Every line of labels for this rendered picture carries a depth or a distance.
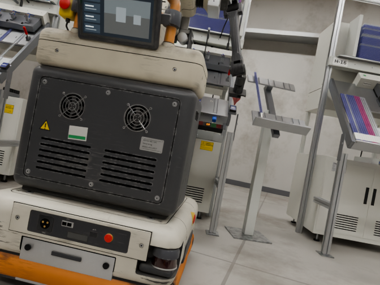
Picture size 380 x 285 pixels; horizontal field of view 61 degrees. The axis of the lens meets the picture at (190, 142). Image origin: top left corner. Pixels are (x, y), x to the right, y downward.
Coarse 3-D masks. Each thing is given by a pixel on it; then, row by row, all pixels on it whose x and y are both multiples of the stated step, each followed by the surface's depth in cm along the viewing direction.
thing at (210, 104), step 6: (204, 96) 212; (204, 102) 207; (210, 102) 208; (216, 102) 208; (222, 102) 209; (204, 108) 202; (210, 108) 203; (216, 108) 204; (222, 108) 205; (222, 114) 200
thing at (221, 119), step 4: (204, 112) 196; (208, 112) 196; (200, 116) 198; (204, 116) 198; (208, 116) 198; (212, 116) 197; (216, 116) 197; (220, 116) 196; (224, 116) 196; (200, 120) 200; (204, 120) 200; (208, 120) 200; (216, 120) 199; (220, 120) 198; (224, 120) 198
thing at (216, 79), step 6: (210, 72) 235; (216, 72) 236; (222, 72) 237; (210, 78) 229; (216, 78) 230; (222, 78) 231; (210, 84) 231; (216, 84) 226; (222, 84) 225; (228, 84) 226
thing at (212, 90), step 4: (240, 16) 261; (196, 44) 261; (200, 44) 261; (220, 48) 261; (208, 88) 266; (212, 88) 263; (216, 88) 261; (220, 88) 261; (224, 88) 261; (208, 92) 285; (212, 92) 282; (216, 92) 278; (220, 92) 274; (224, 92) 262; (212, 96) 296; (220, 96) 289; (224, 96) 262; (216, 132) 262
